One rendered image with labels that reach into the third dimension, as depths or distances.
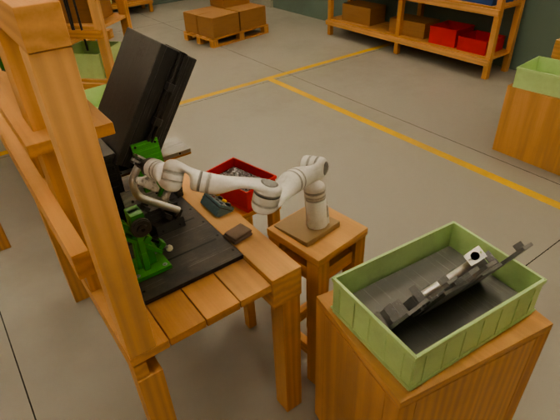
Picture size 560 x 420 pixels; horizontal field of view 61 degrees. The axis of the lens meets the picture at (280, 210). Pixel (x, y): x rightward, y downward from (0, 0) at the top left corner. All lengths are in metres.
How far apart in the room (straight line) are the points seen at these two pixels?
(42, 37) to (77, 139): 0.23
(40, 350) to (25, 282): 0.66
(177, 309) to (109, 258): 0.46
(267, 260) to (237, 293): 0.20
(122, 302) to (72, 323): 1.68
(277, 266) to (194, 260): 0.33
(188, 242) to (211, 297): 0.33
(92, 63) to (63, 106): 3.51
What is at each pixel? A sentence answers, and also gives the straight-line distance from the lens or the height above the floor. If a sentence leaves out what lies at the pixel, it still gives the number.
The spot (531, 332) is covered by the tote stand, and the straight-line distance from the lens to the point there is 1.93.
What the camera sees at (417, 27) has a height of 0.40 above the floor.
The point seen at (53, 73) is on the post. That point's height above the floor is 1.80.
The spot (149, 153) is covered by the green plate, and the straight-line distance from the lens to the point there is 2.03.
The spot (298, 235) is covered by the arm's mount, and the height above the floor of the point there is 0.87.
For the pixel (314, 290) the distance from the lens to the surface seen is 2.07.
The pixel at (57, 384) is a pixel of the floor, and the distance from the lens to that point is 2.88.
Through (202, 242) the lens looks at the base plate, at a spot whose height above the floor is 0.90.
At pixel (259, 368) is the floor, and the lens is 2.65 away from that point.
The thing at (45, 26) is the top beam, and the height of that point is 1.90.
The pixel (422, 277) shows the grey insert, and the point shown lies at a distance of 1.92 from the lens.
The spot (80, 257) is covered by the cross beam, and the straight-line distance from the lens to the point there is 1.46.
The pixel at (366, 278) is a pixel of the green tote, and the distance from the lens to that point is 1.82.
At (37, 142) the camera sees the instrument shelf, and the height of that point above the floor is 1.54.
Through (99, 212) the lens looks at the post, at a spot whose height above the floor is 1.44.
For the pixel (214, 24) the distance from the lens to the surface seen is 7.93.
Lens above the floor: 2.12
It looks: 35 degrees down
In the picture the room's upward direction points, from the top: 2 degrees counter-clockwise
